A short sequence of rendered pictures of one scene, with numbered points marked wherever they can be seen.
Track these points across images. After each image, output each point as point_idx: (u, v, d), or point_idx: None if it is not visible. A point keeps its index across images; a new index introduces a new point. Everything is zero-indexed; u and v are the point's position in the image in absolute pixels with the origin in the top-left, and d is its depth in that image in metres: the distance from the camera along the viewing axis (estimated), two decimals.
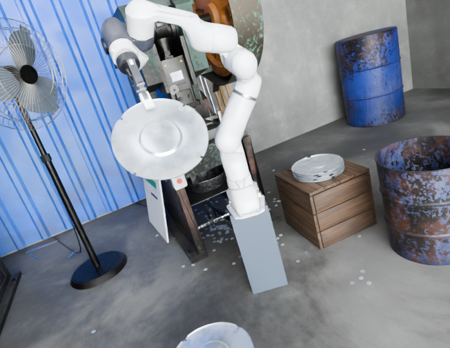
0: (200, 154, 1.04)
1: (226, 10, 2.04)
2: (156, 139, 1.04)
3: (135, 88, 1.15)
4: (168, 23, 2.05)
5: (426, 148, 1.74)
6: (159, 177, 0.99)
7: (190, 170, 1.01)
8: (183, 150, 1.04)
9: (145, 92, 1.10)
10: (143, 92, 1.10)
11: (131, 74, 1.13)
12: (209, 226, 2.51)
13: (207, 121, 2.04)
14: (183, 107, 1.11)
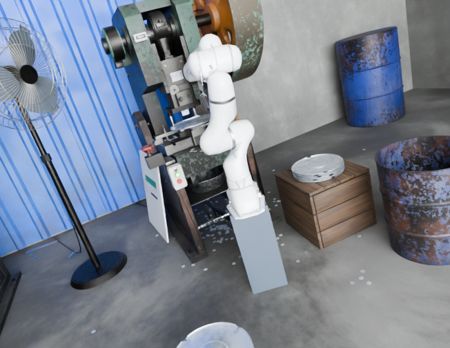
0: (185, 128, 2.01)
1: None
2: (191, 121, 2.13)
3: None
4: (168, 23, 2.05)
5: (426, 148, 1.74)
6: (171, 128, 2.11)
7: (175, 130, 2.03)
8: (186, 126, 2.05)
9: None
10: None
11: None
12: (209, 226, 2.51)
13: (207, 121, 2.04)
14: None
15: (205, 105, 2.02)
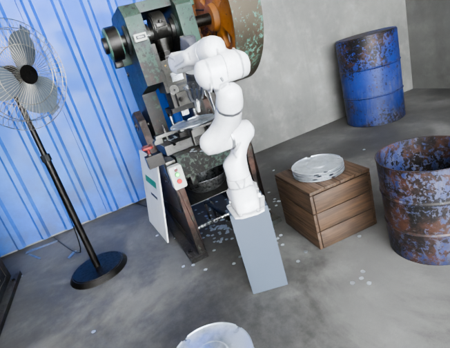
0: (212, 114, 2.17)
1: None
2: (192, 121, 2.11)
3: (194, 94, 1.86)
4: (168, 23, 2.05)
5: (426, 148, 1.74)
6: (210, 119, 2.04)
7: None
8: (206, 117, 2.14)
9: (199, 101, 1.92)
10: (200, 101, 1.92)
11: (199, 88, 1.85)
12: (209, 226, 2.51)
13: None
14: None
15: (189, 99, 1.89)
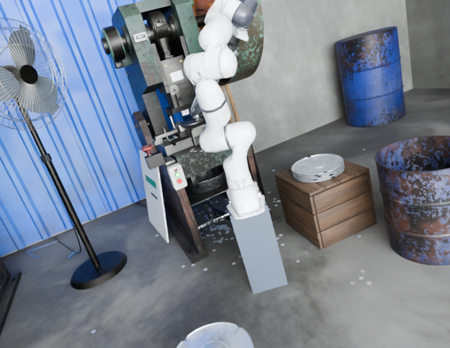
0: None
1: None
2: None
3: None
4: (168, 23, 2.05)
5: (426, 148, 1.74)
6: None
7: None
8: None
9: None
10: None
11: None
12: (209, 226, 2.51)
13: None
14: None
15: None
